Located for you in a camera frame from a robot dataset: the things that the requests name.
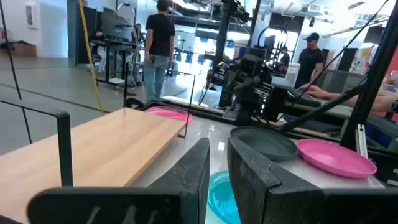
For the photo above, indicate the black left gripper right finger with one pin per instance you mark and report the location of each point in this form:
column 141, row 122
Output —
column 255, row 193

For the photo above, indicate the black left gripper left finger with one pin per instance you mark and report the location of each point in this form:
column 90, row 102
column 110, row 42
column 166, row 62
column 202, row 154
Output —
column 186, row 186

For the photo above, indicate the translucent cyan plate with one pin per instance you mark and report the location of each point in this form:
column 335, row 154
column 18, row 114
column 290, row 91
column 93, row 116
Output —
column 222, row 199

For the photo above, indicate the dark grey plate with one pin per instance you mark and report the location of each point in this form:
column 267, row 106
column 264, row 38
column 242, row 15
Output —
column 264, row 143

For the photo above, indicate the small translucent pink plate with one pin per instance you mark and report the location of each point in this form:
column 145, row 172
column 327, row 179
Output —
column 171, row 114

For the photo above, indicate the large magenta plate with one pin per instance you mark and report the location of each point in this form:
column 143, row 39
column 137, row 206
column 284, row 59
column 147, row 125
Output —
column 335, row 157

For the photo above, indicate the person's forearm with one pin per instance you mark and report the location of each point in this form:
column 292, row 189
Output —
column 382, row 102

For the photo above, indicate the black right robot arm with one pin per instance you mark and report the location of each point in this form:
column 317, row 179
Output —
column 278, row 104

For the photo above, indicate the black vertical pole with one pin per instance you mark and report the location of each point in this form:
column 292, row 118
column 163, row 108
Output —
column 224, row 31

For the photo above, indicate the person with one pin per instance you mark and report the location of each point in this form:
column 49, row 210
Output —
column 311, row 59
column 99, row 49
column 158, row 37

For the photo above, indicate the person's hand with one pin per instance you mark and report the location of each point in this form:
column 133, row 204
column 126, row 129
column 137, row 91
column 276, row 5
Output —
column 315, row 91

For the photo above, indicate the grey desk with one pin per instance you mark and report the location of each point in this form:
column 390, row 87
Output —
column 342, row 113

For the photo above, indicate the black workstation table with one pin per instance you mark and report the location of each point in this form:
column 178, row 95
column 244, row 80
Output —
column 115, row 40

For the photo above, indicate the cardboard box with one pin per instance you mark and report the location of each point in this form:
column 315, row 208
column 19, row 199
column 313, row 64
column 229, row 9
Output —
column 21, row 48

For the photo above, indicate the wooden shelf with black frame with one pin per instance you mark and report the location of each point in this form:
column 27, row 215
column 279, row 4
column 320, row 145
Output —
column 109, row 146

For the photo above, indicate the black metal table frame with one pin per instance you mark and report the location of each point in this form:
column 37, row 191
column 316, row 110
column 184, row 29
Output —
column 372, row 87

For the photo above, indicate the white wall box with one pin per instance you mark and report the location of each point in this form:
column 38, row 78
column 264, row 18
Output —
column 31, row 15

